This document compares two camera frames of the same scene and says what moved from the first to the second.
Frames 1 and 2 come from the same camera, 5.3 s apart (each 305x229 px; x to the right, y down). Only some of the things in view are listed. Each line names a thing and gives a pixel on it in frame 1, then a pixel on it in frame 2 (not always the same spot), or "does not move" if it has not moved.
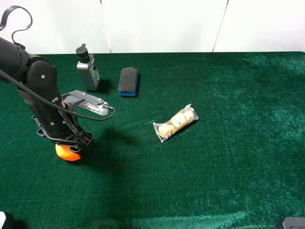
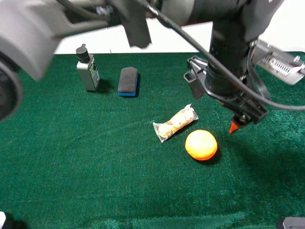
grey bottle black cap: x=87 y=68 does not move
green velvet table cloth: x=214 y=174 does not move
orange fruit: x=64 y=151 → x=201 y=144
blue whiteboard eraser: x=127 y=82 does not move
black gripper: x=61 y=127 → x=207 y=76
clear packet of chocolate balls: x=185 y=116 does not move
